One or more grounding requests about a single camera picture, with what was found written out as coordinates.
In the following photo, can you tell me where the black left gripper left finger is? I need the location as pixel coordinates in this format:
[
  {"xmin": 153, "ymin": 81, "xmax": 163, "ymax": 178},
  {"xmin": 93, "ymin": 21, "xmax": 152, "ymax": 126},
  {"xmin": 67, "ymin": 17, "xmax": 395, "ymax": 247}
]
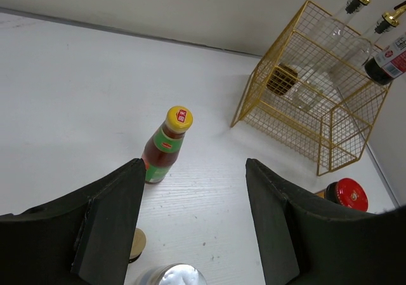
[{"xmin": 1, "ymin": 159, "xmax": 146, "ymax": 284}]

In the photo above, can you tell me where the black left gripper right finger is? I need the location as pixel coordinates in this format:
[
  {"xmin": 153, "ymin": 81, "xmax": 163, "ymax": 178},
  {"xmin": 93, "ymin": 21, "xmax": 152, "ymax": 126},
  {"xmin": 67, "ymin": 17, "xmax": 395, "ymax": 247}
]
[{"xmin": 246, "ymin": 159, "xmax": 405, "ymax": 284}]

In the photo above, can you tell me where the red lid sauce jar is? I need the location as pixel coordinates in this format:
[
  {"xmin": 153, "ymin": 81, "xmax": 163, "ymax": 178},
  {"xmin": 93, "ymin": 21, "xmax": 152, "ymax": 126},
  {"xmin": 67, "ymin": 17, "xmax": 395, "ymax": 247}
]
[{"xmin": 315, "ymin": 178, "xmax": 369, "ymax": 212}]

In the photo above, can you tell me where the silver lid spice jar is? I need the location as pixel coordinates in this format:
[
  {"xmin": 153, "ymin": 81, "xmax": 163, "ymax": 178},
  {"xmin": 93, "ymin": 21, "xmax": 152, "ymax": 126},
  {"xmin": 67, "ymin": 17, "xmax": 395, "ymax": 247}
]
[{"xmin": 135, "ymin": 263, "xmax": 207, "ymax": 285}]

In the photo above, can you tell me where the yellow cap sauce bottle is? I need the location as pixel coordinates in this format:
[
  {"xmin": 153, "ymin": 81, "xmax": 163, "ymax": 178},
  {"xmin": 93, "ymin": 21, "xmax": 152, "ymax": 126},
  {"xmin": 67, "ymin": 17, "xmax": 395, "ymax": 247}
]
[{"xmin": 141, "ymin": 105, "xmax": 193, "ymax": 183}]

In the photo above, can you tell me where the dark liquid oil bottle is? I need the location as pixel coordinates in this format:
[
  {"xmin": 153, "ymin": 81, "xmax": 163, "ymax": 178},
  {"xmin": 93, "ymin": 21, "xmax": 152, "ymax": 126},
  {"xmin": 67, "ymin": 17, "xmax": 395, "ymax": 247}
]
[{"xmin": 267, "ymin": 0, "xmax": 370, "ymax": 95}]

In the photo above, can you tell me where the clear glass oil bottle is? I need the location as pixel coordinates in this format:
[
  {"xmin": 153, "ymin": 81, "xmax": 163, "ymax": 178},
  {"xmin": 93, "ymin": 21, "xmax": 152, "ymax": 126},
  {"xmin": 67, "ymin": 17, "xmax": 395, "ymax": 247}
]
[{"xmin": 291, "ymin": 1, "xmax": 406, "ymax": 108}]

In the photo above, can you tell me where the black cap vinegar bottle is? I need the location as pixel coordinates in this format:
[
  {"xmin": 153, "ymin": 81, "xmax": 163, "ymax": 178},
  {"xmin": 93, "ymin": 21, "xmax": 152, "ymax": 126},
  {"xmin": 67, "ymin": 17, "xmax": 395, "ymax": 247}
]
[{"xmin": 364, "ymin": 33, "xmax": 405, "ymax": 86}]

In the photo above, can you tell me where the small brown bottle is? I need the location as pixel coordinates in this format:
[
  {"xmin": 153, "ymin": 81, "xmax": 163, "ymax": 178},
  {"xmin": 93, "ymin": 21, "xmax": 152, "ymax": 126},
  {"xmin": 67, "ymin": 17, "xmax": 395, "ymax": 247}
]
[{"xmin": 129, "ymin": 228, "xmax": 147, "ymax": 263}]

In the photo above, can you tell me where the gold wire basket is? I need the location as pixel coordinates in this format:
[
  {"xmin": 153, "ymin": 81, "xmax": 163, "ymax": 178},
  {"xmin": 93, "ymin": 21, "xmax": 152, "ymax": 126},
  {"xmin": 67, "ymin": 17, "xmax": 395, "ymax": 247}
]
[{"xmin": 233, "ymin": 1, "xmax": 390, "ymax": 176}]

